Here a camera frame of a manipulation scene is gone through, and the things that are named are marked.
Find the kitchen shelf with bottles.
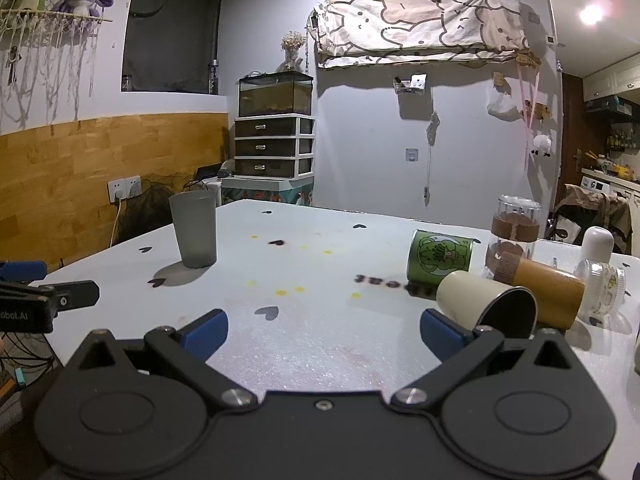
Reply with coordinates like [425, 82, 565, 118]
[582, 97, 640, 153]

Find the purple plush toy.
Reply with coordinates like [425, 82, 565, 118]
[54, 0, 115, 20]

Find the white rounded bottle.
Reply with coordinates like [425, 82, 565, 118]
[580, 226, 615, 267]

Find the white macrame wall hanging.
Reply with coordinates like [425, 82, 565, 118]
[0, 0, 116, 133]

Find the green printed mug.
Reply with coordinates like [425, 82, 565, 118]
[406, 229, 481, 283]

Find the white power cable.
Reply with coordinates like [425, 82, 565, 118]
[109, 199, 124, 248]

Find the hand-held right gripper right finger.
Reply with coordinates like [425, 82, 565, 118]
[390, 308, 584, 407]

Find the clear wall holder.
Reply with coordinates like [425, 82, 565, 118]
[392, 73, 428, 95]

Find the pink ribbon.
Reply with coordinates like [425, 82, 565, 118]
[516, 62, 542, 173]

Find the dried flower vase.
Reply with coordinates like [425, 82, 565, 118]
[276, 30, 307, 73]

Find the colourful printed box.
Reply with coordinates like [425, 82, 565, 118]
[220, 176, 316, 207]

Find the white washing machine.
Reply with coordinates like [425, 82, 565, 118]
[580, 169, 640, 206]

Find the cream paper cup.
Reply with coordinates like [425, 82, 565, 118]
[436, 270, 539, 340]

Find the grey translucent plastic cup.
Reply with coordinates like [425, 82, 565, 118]
[168, 190, 218, 269]

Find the tangle of black cables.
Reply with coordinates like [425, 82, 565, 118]
[0, 332, 63, 391]

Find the white plastic bag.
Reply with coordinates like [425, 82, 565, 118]
[486, 87, 521, 122]

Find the hanging grey cord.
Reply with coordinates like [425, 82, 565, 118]
[423, 111, 441, 206]

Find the glass bottle with brown sleeve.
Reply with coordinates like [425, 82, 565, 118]
[484, 194, 543, 282]

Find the white drawer cabinet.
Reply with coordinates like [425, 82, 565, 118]
[233, 114, 316, 179]

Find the clear printed glass cup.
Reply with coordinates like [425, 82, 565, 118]
[575, 260, 628, 317]

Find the black mesh bag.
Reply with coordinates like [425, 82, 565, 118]
[116, 182, 176, 241]

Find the glass fish tank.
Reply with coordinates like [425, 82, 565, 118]
[238, 71, 314, 118]

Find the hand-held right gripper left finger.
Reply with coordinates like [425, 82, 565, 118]
[64, 308, 259, 407]

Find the white wall socket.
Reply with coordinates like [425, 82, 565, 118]
[107, 175, 143, 203]

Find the dark window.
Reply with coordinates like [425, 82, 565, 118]
[121, 0, 224, 95]

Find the ceiling light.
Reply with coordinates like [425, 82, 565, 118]
[575, 0, 621, 31]

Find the chair with draped cloth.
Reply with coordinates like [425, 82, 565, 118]
[546, 183, 633, 255]

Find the cartoon printed cloth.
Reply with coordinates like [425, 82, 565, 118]
[311, 0, 531, 69]

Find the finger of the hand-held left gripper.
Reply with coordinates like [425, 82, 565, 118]
[0, 260, 47, 284]
[30, 279, 101, 313]

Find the brown cardboard cup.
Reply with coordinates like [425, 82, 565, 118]
[512, 257, 586, 331]

